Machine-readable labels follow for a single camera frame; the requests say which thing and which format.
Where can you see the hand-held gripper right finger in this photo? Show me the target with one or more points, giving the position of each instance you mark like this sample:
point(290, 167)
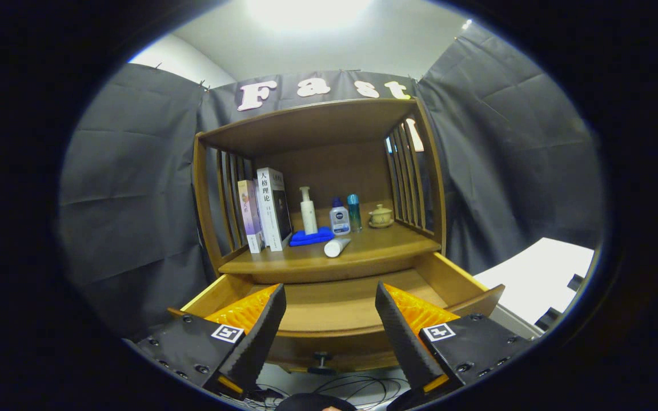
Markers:
point(403, 342)

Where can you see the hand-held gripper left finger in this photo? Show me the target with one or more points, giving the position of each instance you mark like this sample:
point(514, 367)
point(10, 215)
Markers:
point(260, 342)

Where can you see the white and green tube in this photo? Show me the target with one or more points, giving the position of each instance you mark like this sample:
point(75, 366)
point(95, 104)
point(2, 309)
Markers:
point(336, 247)

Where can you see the brown wooden cabinet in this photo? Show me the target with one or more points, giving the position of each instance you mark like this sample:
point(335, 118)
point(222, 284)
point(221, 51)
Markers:
point(334, 171)

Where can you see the blue folded cloth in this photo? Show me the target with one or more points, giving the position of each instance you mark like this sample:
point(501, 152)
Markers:
point(309, 237)

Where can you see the purple book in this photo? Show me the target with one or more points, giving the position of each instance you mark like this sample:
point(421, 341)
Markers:
point(249, 217)

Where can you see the beige lidded teacup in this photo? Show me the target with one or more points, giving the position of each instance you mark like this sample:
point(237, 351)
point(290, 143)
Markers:
point(381, 217)

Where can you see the white book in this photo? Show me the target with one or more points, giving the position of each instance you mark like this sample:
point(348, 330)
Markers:
point(266, 211)

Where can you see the white pump bottle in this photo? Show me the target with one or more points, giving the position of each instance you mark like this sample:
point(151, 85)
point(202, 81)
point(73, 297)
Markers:
point(308, 220)

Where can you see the white bottle with blue cap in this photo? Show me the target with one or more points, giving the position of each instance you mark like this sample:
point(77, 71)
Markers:
point(340, 222)

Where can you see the teal bottle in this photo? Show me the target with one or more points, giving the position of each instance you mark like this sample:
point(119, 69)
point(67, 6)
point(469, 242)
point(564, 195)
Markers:
point(354, 214)

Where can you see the white board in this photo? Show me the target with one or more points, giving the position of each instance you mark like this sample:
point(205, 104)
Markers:
point(534, 277)

